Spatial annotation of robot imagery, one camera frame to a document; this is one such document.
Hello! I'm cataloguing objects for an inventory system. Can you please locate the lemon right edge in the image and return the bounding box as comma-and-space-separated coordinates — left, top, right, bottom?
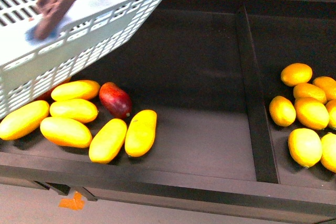
325, 99, 336, 130

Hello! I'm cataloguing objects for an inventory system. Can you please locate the yellow mango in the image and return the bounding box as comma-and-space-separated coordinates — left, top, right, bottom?
1, 100, 50, 141
89, 119, 127, 164
51, 80, 100, 101
50, 99, 99, 123
124, 110, 157, 157
40, 117, 92, 148

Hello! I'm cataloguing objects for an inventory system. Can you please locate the lemon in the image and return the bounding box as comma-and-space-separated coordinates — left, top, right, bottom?
312, 76, 335, 101
280, 63, 313, 87
293, 83, 327, 104
320, 133, 335, 173
288, 128, 322, 168
294, 97, 329, 130
269, 96, 296, 127

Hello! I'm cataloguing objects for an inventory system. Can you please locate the black display shelf tray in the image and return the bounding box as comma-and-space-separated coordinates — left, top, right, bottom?
1, 0, 335, 223

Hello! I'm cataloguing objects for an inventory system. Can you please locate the black shelf divider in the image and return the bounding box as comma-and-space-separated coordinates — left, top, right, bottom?
235, 5, 279, 184

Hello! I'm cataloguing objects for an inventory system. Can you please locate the dark red mango behind basket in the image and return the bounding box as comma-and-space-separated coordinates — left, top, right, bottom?
35, 77, 71, 101

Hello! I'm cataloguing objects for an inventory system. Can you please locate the lemon top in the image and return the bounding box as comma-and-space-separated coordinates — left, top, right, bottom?
280, 63, 313, 87

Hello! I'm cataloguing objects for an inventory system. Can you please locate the orange floor tape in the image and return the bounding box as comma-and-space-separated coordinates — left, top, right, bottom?
58, 191, 85, 210

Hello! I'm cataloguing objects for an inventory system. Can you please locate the light blue plastic basket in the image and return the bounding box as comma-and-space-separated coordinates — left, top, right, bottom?
1, 0, 162, 117

